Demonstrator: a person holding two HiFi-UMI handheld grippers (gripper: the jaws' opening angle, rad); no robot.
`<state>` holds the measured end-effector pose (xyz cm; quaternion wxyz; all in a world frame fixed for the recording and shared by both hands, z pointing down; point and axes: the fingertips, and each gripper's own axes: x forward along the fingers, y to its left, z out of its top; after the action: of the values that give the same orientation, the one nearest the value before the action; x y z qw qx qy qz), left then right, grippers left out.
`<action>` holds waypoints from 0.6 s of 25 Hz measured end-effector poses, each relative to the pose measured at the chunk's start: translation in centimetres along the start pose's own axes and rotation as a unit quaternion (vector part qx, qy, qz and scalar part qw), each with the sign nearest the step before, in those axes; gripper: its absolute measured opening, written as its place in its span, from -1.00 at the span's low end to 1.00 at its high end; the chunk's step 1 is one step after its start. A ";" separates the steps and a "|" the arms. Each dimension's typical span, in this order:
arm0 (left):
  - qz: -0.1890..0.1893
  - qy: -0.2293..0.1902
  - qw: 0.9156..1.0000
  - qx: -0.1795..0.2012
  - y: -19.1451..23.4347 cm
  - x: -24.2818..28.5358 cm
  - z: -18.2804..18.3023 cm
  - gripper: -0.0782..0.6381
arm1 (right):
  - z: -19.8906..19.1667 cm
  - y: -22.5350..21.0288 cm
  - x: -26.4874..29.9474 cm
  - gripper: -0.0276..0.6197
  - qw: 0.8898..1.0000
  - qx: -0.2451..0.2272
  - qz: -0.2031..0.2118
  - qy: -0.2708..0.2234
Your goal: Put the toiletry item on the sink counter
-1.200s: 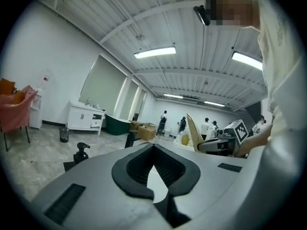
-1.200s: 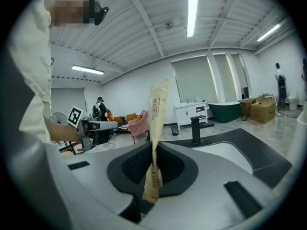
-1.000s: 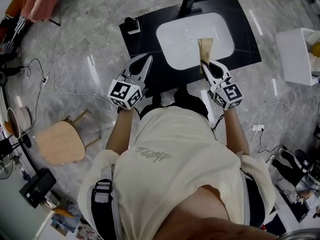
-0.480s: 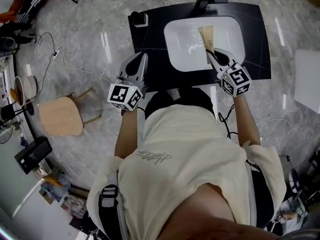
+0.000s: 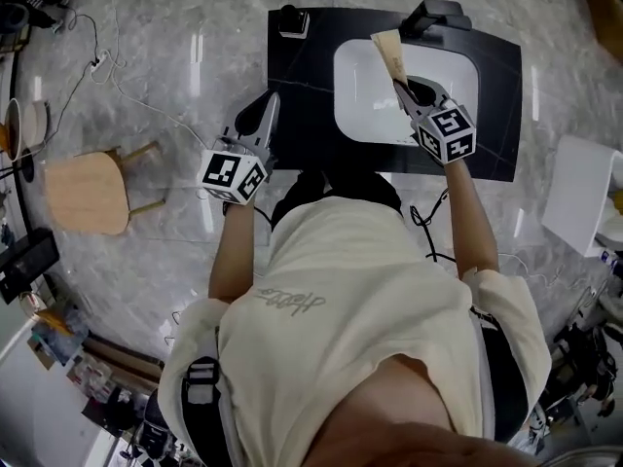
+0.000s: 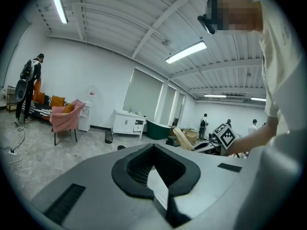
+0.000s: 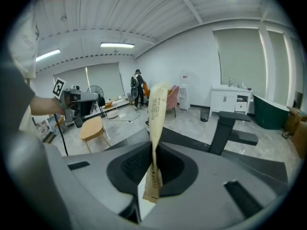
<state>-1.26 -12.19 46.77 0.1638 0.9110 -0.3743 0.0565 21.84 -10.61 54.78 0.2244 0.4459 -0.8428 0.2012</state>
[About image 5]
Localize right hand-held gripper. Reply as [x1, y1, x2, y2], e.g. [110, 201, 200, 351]
[392, 75, 476, 166]

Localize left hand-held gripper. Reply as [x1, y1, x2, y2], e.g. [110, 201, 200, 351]
[199, 90, 282, 207]

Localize brown paper piece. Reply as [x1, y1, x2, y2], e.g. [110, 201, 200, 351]
[370, 29, 408, 90]

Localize person's left forearm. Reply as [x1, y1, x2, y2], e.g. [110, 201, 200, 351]
[207, 200, 257, 305]

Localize person's right forearm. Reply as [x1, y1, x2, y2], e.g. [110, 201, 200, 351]
[442, 160, 501, 280]

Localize black vanity cabinet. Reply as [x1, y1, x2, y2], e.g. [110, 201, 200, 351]
[266, 6, 524, 183]

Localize white sink basin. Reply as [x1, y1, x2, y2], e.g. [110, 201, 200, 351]
[333, 38, 482, 148]

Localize black faucet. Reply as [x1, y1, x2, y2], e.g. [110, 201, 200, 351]
[398, 0, 472, 44]

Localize small black white device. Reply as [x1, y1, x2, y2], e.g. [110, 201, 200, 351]
[277, 3, 312, 41]

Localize person's black trousers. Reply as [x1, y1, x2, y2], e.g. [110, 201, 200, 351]
[270, 166, 405, 231]

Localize white vanity cabinet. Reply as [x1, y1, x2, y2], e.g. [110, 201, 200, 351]
[540, 133, 623, 260]

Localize wooden stool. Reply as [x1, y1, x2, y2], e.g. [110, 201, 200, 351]
[44, 140, 166, 236]

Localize person's cream t-shirt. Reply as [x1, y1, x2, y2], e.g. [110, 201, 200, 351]
[158, 196, 554, 467]

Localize round white coffee table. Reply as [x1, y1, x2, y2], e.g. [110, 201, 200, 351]
[2, 95, 53, 163]

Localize black rectangular box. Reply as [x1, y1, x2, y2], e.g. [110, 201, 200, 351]
[0, 228, 60, 305]

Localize cluttered shelf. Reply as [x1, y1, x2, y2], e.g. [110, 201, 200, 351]
[28, 304, 165, 408]

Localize person's face and neck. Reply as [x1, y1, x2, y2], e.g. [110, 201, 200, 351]
[301, 355, 536, 467]

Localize white floor cable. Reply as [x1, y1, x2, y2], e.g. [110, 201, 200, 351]
[90, 0, 210, 150]

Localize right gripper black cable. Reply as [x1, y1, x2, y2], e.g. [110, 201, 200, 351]
[408, 188, 458, 265]

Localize black floor cable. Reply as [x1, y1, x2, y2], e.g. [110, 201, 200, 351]
[23, 7, 101, 160]

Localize grey buckled harness strap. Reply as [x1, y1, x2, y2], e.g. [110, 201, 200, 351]
[180, 326, 244, 467]

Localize black harness strap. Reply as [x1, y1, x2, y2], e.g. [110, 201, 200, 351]
[469, 304, 531, 445]

